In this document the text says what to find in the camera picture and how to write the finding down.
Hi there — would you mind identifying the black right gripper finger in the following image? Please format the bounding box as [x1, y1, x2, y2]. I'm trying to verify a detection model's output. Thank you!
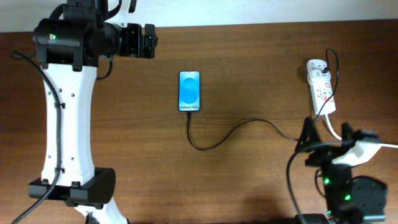
[295, 117, 321, 152]
[341, 123, 357, 141]

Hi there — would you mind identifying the blue Galaxy smartphone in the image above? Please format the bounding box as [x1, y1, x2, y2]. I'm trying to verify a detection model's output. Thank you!
[178, 71, 200, 112]

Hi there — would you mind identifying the black USB charging cable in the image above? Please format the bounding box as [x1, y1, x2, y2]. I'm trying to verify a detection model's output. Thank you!
[185, 111, 301, 152]

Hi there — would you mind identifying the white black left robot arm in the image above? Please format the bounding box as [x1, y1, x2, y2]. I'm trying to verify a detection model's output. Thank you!
[28, 1, 157, 223]

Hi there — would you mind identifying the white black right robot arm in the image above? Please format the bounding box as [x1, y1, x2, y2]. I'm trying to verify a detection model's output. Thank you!
[295, 117, 388, 223]

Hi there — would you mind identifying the white charger plug adapter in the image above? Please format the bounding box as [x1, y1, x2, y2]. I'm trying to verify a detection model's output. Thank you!
[308, 70, 331, 85]

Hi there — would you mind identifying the white power strip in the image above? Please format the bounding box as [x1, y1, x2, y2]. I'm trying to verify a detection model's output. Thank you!
[307, 59, 336, 116]

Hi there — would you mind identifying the white power strip cord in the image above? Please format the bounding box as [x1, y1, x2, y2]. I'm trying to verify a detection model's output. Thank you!
[323, 113, 398, 149]

